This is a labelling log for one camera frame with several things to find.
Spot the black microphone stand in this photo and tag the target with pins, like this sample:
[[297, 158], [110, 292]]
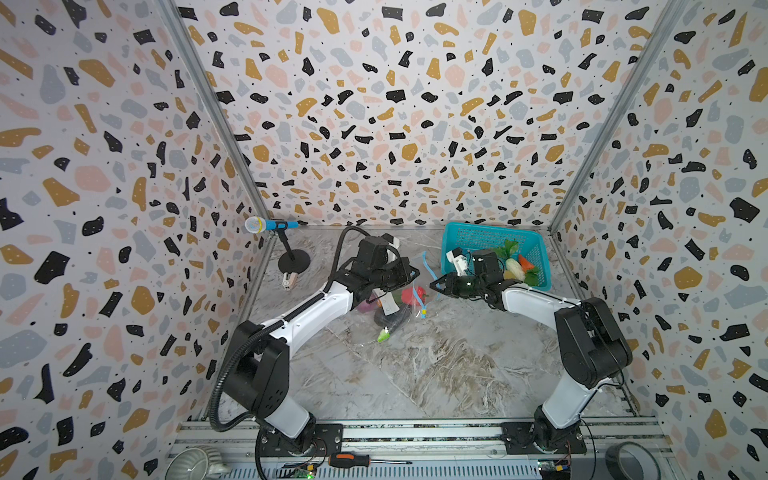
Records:
[[292, 260]]

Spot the grey tape roll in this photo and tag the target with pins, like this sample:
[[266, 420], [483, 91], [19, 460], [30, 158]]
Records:
[[631, 461]]

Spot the orange carrot toy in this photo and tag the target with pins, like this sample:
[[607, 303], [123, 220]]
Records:
[[525, 264]]

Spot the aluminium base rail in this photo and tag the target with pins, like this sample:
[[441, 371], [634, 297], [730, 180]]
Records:
[[439, 449]]

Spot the blue microphone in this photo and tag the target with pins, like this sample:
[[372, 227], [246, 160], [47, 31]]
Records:
[[257, 225]]

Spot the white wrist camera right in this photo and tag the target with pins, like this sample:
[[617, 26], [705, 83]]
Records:
[[460, 260]]

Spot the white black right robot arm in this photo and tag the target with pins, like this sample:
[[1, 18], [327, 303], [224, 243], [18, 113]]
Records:
[[592, 348]]

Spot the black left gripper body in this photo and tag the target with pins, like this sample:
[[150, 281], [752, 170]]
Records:
[[389, 275]]

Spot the white radish toy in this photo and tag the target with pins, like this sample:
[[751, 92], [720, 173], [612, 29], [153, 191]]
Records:
[[514, 270]]

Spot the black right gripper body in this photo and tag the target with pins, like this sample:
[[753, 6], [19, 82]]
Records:
[[459, 285]]

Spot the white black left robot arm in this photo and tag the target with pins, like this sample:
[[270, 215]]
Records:
[[253, 379]]

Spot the pink white small device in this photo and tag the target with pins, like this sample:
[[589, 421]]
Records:
[[289, 280]]

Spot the teal plastic basket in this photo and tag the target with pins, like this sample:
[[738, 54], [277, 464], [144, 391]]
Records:
[[471, 237]]

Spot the clear zip top bag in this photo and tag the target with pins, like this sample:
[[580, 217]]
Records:
[[390, 312]]

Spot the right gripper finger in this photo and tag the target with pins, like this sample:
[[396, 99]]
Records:
[[445, 289], [445, 279]]

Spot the dark eggplant toy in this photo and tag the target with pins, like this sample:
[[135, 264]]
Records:
[[389, 323]]

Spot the orange handle screwdriver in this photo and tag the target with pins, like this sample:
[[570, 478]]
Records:
[[348, 460]]

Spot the green lettuce toy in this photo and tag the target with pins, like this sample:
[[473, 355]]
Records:
[[507, 250]]

